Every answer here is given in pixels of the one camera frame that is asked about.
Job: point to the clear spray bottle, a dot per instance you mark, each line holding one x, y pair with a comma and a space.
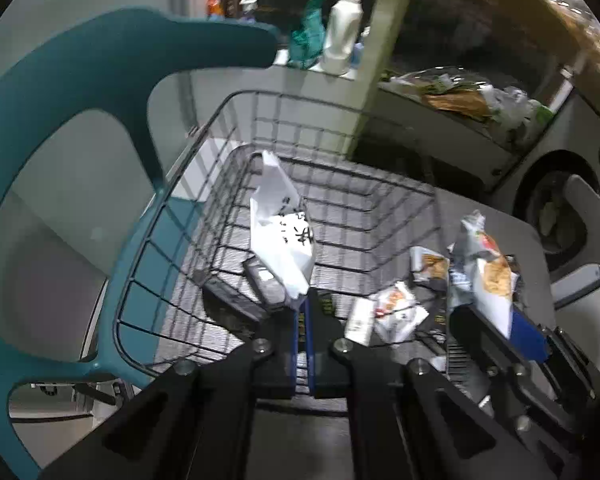
248, 9

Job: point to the white snack bag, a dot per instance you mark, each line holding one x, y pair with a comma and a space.
281, 232

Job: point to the washing machine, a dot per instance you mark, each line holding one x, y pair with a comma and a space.
532, 189

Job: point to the teal plastic bag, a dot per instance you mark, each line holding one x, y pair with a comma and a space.
306, 43

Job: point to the white plastic bottle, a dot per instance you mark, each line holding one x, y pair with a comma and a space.
341, 33

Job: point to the teal plastic chair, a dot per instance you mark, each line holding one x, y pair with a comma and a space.
110, 64

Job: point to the small white orange sachet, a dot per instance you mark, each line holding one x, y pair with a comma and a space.
392, 315

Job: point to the black item in basket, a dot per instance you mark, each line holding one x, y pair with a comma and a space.
246, 297

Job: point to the black wire basket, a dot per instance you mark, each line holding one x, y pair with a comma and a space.
370, 193

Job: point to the small snack packet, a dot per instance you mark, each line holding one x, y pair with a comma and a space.
428, 267

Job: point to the orange spray bottle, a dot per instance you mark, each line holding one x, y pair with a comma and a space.
214, 10

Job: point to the silver orange snack bag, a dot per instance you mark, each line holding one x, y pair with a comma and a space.
479, 274

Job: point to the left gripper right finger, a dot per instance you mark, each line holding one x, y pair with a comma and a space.
408, 421

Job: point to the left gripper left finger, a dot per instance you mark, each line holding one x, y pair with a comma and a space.
193, 421

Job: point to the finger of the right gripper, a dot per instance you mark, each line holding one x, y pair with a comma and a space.
555, 349
493, 358

